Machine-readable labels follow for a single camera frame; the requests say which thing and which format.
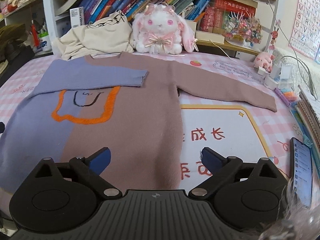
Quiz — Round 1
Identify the cream flat box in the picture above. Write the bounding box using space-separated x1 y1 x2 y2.
195 30 225 44

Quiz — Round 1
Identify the small pink plush pig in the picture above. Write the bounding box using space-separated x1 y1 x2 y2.
253 52 274 73

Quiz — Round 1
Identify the stack of spiral notebooks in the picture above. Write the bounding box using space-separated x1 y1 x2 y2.
296 85 320 152

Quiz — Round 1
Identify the black smartphone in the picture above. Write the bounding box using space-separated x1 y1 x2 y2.
290 137 312 209

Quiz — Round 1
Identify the red book box set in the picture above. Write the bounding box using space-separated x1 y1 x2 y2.
199 0 258 35

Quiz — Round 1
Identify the alphabet wall poster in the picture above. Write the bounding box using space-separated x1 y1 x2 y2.
290 0 319 63

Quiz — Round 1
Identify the purple pen case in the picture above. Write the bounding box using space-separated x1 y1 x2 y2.
274 88 292 107

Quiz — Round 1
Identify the olive green garment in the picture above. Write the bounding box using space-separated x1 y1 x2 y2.
0 24 25 54

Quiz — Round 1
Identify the colourful bead ornament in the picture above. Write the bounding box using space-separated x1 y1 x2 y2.
222 3 262 47

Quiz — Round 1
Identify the cream canvas tote bag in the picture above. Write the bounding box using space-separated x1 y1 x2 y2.
53 10 134 61

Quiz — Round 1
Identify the white power adapter block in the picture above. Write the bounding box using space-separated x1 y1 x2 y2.
258 64 294 90

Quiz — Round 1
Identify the white bookshelf frame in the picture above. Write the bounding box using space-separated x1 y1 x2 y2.
42 0 71 55

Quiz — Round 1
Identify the row of colourful books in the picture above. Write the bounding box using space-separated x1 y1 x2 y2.
76 0 211 24

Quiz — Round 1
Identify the purple and pink knit sweater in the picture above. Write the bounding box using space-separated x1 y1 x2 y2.
0 51 278 193

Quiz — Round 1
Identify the white charging cable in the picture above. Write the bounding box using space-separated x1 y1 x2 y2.
209 39 261 68

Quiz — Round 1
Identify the white lotion bottle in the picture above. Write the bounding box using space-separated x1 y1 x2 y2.
39 31 52 52

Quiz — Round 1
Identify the pink checkered cartoon desk mat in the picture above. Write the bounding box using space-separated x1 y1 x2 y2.
0 49 320 205

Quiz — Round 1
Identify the white pink plush bunny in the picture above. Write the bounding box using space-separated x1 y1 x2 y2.
130 3 197 55

